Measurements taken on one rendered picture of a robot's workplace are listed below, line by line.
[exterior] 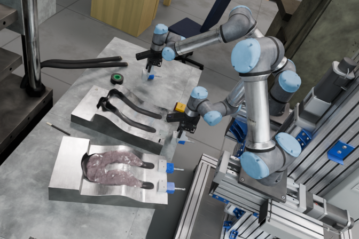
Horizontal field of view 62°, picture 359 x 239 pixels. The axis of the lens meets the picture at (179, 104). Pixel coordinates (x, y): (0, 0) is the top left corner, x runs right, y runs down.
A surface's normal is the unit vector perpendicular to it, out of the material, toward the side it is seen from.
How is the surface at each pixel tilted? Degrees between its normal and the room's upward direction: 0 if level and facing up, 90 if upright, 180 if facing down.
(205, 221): 0
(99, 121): 90
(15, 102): 0
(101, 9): 90
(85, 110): 0
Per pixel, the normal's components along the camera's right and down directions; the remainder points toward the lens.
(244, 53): -0.81, 0.09
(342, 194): -0.29, 0.60
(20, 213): 0.27, -0.70
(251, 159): -0.78, 0.34
